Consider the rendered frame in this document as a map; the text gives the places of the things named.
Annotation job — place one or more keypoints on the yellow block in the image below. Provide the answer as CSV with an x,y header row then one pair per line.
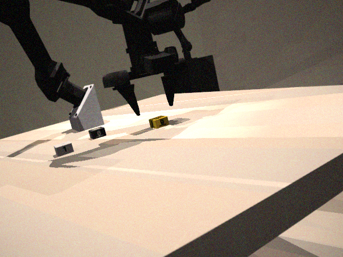
x,y
158,122

